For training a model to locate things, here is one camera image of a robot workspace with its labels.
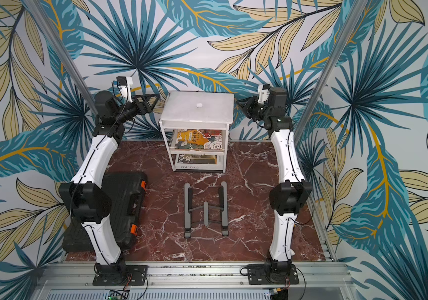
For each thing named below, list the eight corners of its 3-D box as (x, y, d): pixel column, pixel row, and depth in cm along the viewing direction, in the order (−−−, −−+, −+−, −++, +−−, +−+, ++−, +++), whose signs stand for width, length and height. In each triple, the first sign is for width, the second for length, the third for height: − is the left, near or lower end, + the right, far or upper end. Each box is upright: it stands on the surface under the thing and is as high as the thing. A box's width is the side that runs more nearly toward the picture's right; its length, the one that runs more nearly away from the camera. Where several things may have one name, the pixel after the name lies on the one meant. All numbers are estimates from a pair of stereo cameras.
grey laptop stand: (182, 237, 85) (179, 229, 76) (187, 193, 99) (185, 182, 90) (227, 238, 85) (229, 229, 76) (225, 194, 99) (227, 182, 90)
